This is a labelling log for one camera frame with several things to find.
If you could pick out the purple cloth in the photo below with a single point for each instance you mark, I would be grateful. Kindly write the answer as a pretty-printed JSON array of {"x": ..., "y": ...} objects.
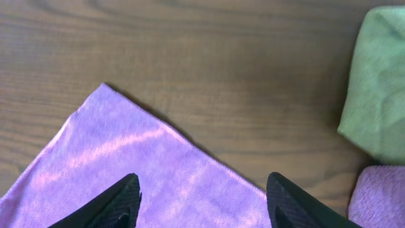
[
  {"x": 109, "y": 137},
  {"x": 378, "y": 198}
]

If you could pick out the crumpled purple cloth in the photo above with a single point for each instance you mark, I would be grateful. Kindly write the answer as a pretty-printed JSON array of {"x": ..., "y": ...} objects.
[{"x": 378, "y": 198}]

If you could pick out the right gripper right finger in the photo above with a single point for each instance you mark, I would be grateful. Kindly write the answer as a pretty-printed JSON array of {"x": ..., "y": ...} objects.
[{"x": 289, "y": 206}]

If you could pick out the crumpled green cloth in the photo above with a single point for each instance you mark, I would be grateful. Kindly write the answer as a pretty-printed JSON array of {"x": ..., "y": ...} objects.
[{"x": 373, "y": 114}]

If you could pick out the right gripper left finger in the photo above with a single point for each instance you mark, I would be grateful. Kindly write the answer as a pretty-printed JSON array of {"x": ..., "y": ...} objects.
[{"x": 116, "y": 207}]

